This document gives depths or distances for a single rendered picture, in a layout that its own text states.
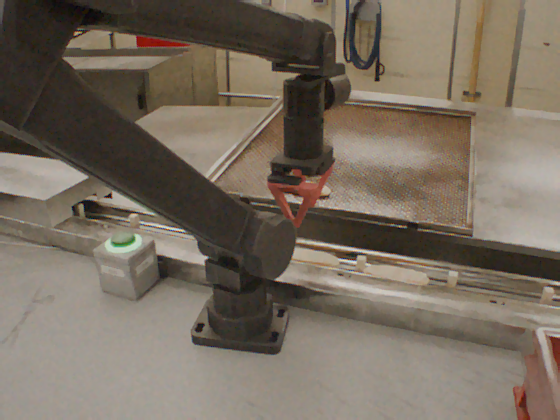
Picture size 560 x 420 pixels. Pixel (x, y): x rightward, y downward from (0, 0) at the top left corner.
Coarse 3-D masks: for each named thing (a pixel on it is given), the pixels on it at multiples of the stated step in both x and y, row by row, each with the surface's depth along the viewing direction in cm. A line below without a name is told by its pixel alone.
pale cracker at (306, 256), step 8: (296, 248) 75; (296, 256) 73; (304, 256) 72; (312, 256) 72; (320, 256) 72; (328, 256) 72; (312, 264) 71; (320, 264) 71; (328, 264) 71; (336, 264) 71
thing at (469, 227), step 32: (256, 128) 109; (384, 128) 106; (416, 128) 106; (448, 128) 105; (224, 160) 96; (256, 160) 97; (352, 160) 95; (416, 160) 93; (384, 192) 84; (448, 192) 83
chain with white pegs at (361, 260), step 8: (80, 208) 87; (136, 216) 83; (136, 224) 83; (160, 232) 83; (360, 256) 70; (360, 264) 70; (456, 272) 66; (448, 280) 66; (456, 280) 65; (544, 288) 62; (552, 288) 61; (544, 296) 61; (552, 296) 61
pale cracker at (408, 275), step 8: (368, 272) 69; (376, 272) 68; (384, 272) 68; (392, 272) 68; (400, 272) 68; (408, 272) 68; (416, 272) 68; (408, 280) 66; (416, 280) 66; (424, 280) 67
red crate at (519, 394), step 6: (522, 384) 49; (516, 390) 49; (522, 390) 47; (516, 396) 49; (522, 396) 47; (516, 402) 48; (522, 402) 47; (516, 408) 48; (522, 408) 47; (516, 414) 47; (522, 414) 46; (528, 414) 45
